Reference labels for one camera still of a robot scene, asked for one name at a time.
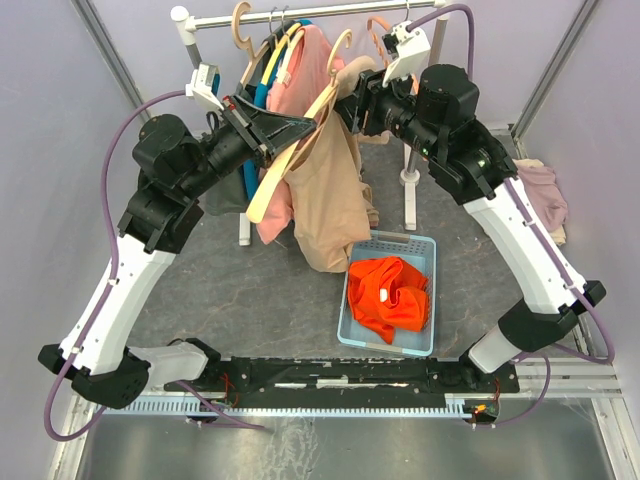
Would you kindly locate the cream folded t shirt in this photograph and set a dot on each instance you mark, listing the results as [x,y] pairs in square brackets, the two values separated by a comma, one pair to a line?
[557,235]

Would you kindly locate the yellow plastic hanger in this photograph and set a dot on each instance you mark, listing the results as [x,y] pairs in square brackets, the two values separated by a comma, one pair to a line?
[279,49]

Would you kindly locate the orange t shirt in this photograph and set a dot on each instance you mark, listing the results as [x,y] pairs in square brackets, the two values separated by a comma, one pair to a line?
[388,294]

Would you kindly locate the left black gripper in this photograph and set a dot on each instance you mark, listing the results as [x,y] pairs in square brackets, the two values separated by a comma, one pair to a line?
[277,128]

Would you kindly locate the cream plastic hanger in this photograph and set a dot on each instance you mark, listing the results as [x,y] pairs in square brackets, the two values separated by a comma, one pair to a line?
[282,74]

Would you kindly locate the dark grey t shirt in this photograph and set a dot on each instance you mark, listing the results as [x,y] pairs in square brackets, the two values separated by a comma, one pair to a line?
[227,190]

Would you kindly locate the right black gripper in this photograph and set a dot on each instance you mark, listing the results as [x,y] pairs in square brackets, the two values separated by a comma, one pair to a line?
[371,95]

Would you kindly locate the pale peach plastic hanger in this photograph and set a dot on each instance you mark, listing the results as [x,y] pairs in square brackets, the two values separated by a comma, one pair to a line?
[282,163]

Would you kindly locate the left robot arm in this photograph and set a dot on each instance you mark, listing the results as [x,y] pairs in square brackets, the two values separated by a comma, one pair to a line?
[178,169]

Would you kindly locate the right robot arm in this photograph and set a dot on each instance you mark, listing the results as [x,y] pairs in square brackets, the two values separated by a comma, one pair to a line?
[439,123]

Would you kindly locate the beige t shirt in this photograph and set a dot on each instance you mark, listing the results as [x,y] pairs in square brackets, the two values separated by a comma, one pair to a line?
[332,207]

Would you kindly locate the teal blue t shirt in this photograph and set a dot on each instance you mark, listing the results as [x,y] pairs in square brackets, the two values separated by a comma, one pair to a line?
[257,118]

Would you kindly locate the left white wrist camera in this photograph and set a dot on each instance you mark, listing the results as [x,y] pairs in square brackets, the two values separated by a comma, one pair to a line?
[203,87]

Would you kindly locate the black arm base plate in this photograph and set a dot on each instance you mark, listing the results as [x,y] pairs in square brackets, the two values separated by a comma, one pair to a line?
[350,383]

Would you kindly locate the orange plastic hanger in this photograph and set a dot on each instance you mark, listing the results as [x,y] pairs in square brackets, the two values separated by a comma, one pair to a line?
[378,28]

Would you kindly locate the pink t shirt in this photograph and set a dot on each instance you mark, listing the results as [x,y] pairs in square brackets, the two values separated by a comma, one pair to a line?
[308,78]

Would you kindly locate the aluminium frame rail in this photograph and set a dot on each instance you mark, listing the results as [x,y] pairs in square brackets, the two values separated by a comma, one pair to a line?
[134,376]

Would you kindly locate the light blue plastic basket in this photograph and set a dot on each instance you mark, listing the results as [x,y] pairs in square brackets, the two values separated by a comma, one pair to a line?
[420,252]

